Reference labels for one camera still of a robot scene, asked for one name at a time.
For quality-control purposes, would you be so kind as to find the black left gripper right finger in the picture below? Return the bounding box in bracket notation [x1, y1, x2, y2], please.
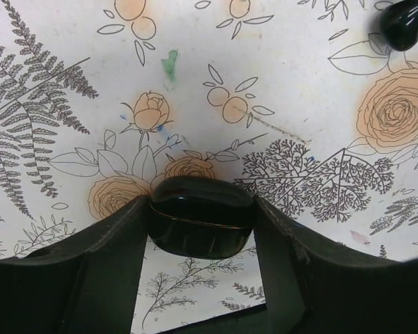
[254, 198, 418, 333]

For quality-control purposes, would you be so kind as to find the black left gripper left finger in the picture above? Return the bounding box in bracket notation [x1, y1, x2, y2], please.
[0, 196, 148, 333]

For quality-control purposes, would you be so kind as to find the black earbud charging case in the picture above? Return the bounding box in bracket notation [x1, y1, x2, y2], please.
[147, 176, 257, 260]

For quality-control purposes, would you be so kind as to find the floral patterned table mat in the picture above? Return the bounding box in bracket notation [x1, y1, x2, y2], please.
[0, 1, 418, 333]

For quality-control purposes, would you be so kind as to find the black earbud with stem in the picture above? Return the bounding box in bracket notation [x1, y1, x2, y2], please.
[378, 0, 418, 51]

